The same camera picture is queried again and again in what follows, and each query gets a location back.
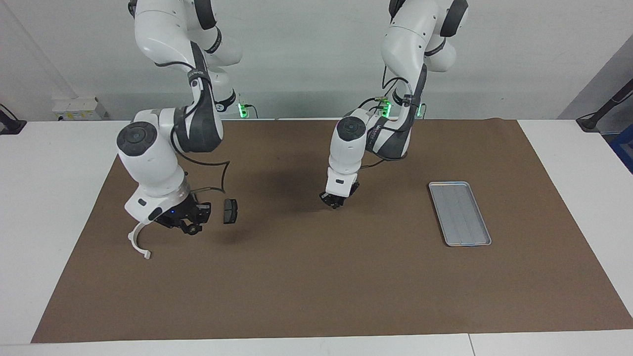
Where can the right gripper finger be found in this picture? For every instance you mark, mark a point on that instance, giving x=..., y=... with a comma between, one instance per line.
x=182, y=226
x=204, y=212

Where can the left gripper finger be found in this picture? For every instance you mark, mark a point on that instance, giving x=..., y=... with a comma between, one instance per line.
x=342, y=202
x=328, y=201

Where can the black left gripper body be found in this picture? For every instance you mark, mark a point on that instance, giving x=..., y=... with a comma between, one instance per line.
x=348, y=197

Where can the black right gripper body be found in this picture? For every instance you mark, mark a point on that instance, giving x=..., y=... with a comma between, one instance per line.
x=178, y=215

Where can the large black bearing gear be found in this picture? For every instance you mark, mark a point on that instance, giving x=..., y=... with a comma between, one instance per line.
x=191, y=228

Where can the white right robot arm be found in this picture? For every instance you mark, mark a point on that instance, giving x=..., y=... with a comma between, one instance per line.
x=148, y=163

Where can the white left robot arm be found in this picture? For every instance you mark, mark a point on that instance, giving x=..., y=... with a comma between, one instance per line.
x=346, y=148

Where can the silver metal tray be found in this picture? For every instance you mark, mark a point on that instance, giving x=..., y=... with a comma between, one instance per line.
x=460, y=215

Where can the rectangular grey brake pad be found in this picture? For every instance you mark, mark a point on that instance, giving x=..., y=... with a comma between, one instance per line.
x=230, y=211

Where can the brown table mat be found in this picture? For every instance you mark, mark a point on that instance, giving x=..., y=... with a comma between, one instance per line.
x=316, y=277

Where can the green glowing status light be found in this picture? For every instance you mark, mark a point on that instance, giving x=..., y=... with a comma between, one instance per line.
x=420, y=110
x=242, y=110
x=385, y=107

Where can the white cardboard box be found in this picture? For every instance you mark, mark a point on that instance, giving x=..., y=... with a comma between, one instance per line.
x=79, y=109

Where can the blue crate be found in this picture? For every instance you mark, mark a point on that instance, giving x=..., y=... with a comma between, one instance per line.
x=625, y=148

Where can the white semicircular bracket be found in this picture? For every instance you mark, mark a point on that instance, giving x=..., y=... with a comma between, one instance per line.
x=134, y=241

